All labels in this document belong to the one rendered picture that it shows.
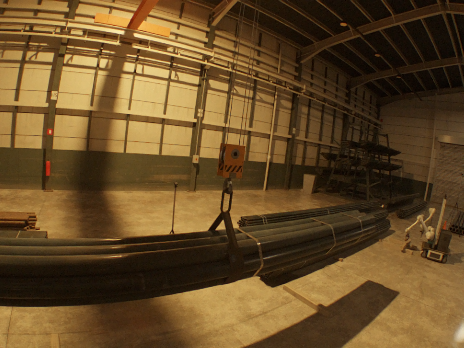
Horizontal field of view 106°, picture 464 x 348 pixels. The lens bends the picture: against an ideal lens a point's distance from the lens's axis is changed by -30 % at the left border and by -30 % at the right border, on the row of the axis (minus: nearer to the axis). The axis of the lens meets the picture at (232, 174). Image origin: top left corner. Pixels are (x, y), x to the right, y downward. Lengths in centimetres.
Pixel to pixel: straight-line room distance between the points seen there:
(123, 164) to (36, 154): 350
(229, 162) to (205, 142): 923
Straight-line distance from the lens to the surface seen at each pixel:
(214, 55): 1121
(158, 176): 1059
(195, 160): 1076
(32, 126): 1021
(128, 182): 1031
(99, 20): 1006
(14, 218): 593
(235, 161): 228
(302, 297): 429
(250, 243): 244
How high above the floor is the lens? 237
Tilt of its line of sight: 7 degrees down
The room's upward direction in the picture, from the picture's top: 7 degrees clockwise
